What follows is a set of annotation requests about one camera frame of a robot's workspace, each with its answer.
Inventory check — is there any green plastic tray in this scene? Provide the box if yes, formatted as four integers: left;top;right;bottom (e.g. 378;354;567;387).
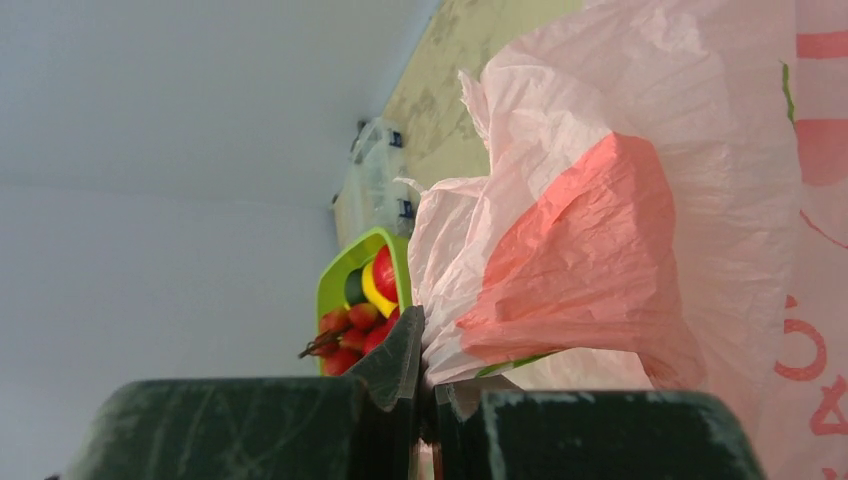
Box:
316;227;412;333

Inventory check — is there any shiny red fake apple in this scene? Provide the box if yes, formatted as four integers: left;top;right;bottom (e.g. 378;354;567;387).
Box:
373;245;398;303

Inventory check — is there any clear plastic screw box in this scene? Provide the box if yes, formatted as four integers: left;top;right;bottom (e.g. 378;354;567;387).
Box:
331;117;415;248

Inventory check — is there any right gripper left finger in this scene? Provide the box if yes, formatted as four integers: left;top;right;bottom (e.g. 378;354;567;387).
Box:
64;306;424;479

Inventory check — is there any pink plastic bag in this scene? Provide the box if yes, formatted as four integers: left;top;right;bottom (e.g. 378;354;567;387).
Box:
408;1;847;479

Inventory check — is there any dark green fake avocado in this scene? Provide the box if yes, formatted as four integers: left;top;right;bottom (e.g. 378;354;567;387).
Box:
344;268;368;307

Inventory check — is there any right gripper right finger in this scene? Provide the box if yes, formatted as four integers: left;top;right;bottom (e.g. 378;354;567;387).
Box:
433;376;766;479

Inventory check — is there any yellow fake mango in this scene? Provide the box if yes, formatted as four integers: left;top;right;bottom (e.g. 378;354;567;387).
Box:
362;261;398;318

